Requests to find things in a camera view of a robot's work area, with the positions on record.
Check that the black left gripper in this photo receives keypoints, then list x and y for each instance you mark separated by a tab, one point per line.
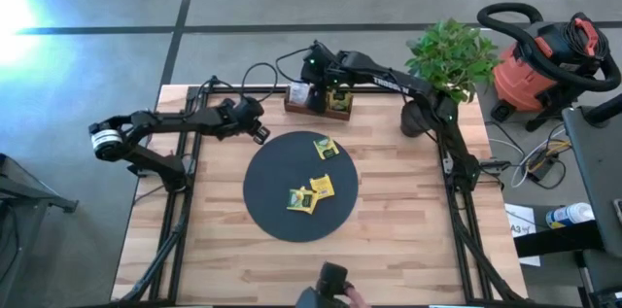
233	123

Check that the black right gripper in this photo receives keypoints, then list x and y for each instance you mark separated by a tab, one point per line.
323	75

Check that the white tea packet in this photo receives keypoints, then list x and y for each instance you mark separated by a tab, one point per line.
299	94

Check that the green yellow tea packet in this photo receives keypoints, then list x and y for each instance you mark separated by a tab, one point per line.
299	199
341	101
326	148

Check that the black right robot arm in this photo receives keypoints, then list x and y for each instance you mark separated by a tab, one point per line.
398	85

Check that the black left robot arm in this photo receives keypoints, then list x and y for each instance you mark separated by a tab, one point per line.
170	118

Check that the wooden tea organizer box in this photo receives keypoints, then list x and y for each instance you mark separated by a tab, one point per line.
296	110

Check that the round dark woven placemat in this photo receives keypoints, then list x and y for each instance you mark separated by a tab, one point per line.
277	172

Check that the green plant in black pot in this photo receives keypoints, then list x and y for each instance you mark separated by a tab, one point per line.
452	55

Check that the black handheld device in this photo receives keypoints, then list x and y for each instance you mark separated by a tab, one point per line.
330	279

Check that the person's hand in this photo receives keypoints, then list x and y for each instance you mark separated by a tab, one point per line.
358	298

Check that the orange black shop vacuum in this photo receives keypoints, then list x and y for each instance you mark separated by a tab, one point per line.
525	79

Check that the white paper sheet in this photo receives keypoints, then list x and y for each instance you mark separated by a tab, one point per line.
515	213

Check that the black power brick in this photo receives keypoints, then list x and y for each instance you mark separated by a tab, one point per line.
540	168

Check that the black floor stand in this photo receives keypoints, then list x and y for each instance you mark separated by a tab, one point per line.
29	201

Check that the white blue bottle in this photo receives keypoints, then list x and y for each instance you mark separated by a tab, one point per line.
571	215

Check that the black cart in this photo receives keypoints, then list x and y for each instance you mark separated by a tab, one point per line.
597	162

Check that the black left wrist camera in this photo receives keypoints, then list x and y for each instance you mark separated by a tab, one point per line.
252	108

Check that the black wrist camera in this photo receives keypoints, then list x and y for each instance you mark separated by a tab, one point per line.
321	53
252	108

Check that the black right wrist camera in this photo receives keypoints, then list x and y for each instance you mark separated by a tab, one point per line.
321	53

